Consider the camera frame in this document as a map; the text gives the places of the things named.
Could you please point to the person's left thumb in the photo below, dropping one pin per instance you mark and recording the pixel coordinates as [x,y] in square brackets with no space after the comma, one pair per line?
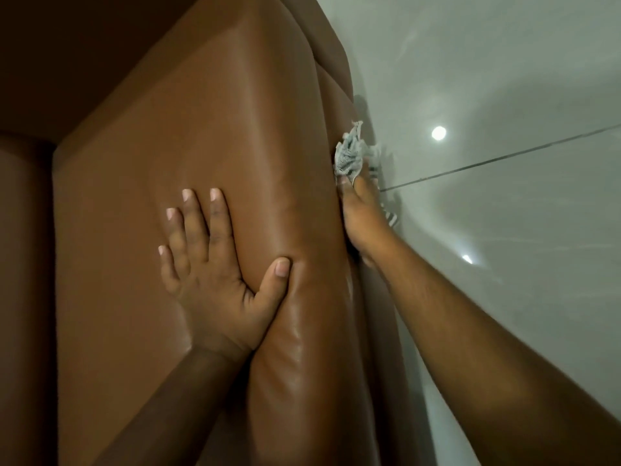
[272,282]

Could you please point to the person's left middle finger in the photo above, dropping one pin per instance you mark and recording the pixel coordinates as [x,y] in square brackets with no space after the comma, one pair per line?
[196,220]

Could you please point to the person's right forearm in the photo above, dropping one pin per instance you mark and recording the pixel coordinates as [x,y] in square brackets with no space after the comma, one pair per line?
[490,363]

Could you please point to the person's right fingers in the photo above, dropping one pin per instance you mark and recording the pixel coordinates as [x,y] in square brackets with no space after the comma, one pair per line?
[353,186]

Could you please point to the brown leather sofa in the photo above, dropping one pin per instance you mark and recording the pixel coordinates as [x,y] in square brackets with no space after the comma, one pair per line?
[203,189]

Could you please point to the person's right hand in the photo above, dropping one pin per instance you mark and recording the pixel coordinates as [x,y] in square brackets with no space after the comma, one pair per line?
[361,213]

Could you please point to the person's left little finger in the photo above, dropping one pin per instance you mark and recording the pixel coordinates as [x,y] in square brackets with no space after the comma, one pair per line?
[167,269]

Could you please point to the person's left forearm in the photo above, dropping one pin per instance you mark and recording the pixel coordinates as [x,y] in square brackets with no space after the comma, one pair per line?
[165,412]

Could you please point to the person's left hand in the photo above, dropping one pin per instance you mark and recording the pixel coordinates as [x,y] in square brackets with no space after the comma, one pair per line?
[213,286]

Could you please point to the grey striped cleaning cloth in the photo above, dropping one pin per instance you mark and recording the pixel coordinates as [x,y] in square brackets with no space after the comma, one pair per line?
[350,155]

